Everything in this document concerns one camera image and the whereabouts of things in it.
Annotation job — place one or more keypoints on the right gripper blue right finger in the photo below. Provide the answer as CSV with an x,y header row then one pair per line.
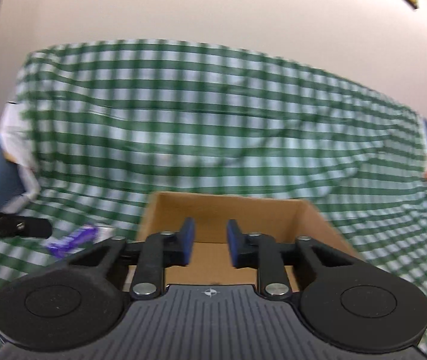
x,y
259,252

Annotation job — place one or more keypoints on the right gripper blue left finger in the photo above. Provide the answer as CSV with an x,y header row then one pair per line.
x,y
153,256

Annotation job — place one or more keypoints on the purple Alpenliebe candy bar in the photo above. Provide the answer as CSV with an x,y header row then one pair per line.
x,y
72,241

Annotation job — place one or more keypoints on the silver snack bar wrapper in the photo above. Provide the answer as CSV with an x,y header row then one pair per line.
x,y
104,232

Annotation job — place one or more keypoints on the navy white pillow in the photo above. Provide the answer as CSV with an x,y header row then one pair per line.
x,y
18,182

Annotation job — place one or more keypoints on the brown cardboard box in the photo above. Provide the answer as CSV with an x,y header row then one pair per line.
x,y
210,263

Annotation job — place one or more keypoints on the green white checkered cloth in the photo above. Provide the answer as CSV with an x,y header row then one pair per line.
x,y
98,127

